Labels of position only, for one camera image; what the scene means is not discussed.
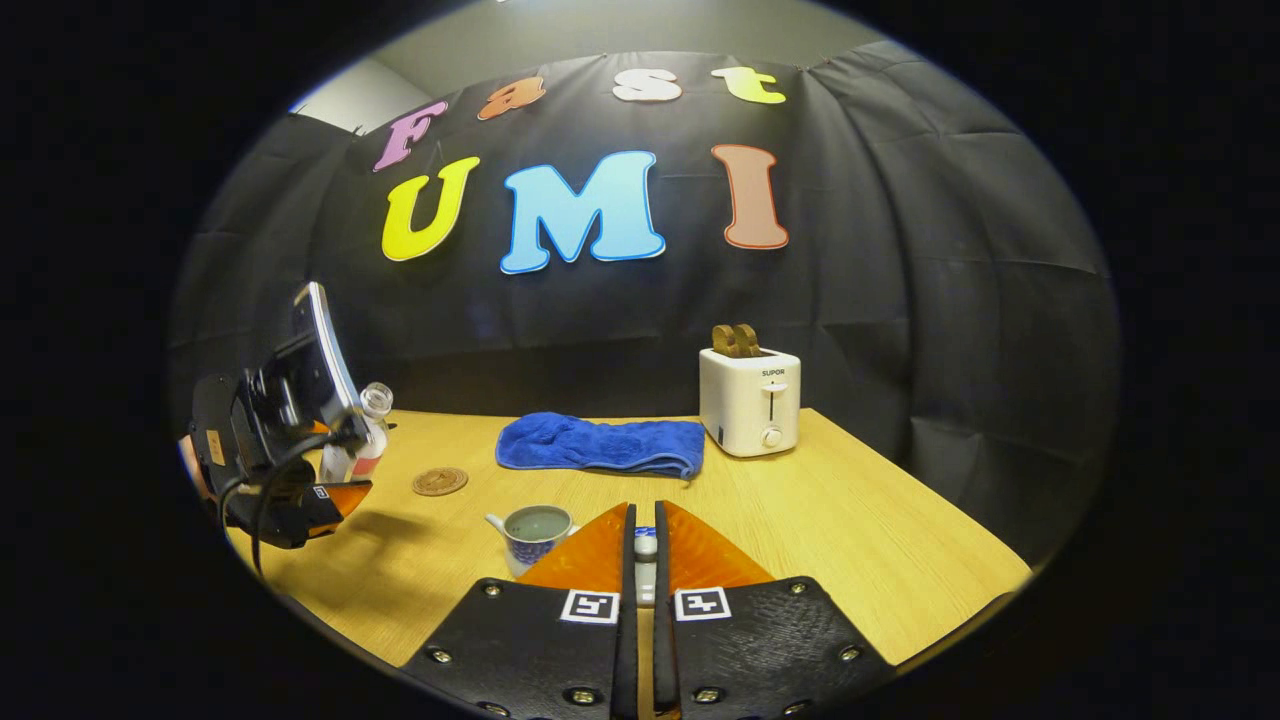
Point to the clear plastic water bottle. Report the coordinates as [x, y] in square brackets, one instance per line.
[376, 420]

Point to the round brown coaster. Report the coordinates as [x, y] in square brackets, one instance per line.
[440, 482]

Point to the white teacup lid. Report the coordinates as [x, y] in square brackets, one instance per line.
[646, 546]

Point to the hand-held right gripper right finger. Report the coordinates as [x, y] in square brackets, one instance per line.
[663, 640]

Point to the black backdrop cloth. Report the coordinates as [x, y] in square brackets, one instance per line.
[800, 300]

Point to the blue towel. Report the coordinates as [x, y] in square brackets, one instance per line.
[600, 445]

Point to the white blue-patterned teacup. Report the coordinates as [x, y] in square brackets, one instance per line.
[530, 540]

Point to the white toaster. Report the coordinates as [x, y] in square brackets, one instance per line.
[748, 405]

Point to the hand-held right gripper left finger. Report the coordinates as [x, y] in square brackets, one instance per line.
[628, 640]

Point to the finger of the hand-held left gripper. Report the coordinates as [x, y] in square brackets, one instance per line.
[345, 497]

